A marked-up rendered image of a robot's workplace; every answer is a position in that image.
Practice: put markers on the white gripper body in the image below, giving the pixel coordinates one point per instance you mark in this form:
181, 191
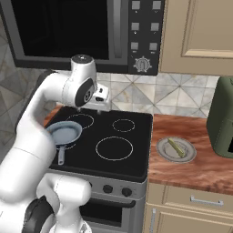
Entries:
99, 105

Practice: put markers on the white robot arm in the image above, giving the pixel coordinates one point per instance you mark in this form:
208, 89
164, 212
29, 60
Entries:
33, 142

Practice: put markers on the blue-grey frying pan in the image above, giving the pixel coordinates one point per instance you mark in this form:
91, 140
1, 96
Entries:
65, 133

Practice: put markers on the yellow butter stick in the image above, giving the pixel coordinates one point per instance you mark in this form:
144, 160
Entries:
176, 147

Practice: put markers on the black hob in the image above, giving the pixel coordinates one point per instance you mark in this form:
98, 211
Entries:
121, 145

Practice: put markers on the microwave round dial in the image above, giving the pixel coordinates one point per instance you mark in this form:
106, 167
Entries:
142, 64

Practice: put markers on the black microwave oven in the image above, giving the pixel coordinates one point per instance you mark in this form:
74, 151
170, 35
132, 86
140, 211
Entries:
69, 30

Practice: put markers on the grey round plate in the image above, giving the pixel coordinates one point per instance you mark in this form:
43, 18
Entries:
168, 149

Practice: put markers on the black oven knob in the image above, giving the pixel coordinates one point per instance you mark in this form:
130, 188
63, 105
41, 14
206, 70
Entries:
107, 189
126, 191

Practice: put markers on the silver oven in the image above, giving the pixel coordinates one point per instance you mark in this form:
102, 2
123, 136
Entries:
121, 206

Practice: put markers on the beige drawer front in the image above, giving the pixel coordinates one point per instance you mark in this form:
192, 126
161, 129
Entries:
194, 198

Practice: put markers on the beige base cupboard door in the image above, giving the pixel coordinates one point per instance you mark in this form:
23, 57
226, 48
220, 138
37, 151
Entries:
188, 221

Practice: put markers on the beige wall cupboard door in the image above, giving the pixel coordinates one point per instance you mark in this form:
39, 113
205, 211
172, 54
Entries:
198, 33

